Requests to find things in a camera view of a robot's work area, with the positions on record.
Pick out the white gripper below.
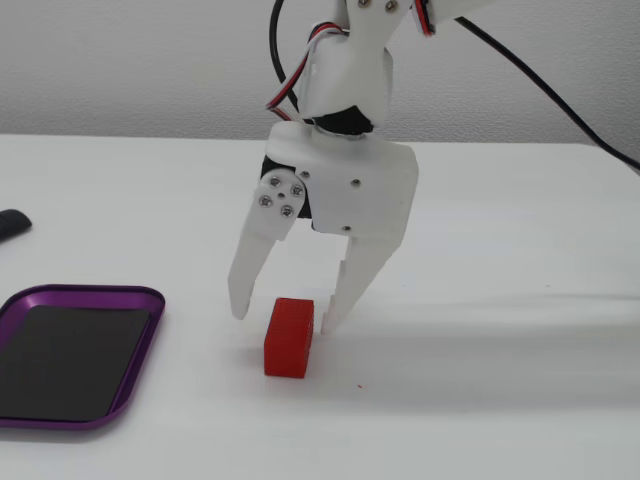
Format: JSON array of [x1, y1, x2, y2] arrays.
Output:
[[228, 121, 419, 335]]

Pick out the red cube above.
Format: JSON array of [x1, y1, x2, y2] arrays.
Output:
[[263, 297, 316, 379]]

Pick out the purple tray with black mat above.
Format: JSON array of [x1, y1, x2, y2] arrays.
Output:
[[0, 283, 166, 431]]

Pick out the black rounded object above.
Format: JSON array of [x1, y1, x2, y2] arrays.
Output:
[[0, 208, 34, 245]]

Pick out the white red black servo wires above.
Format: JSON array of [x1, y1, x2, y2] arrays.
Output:
[[264, 22, 351, 124]]

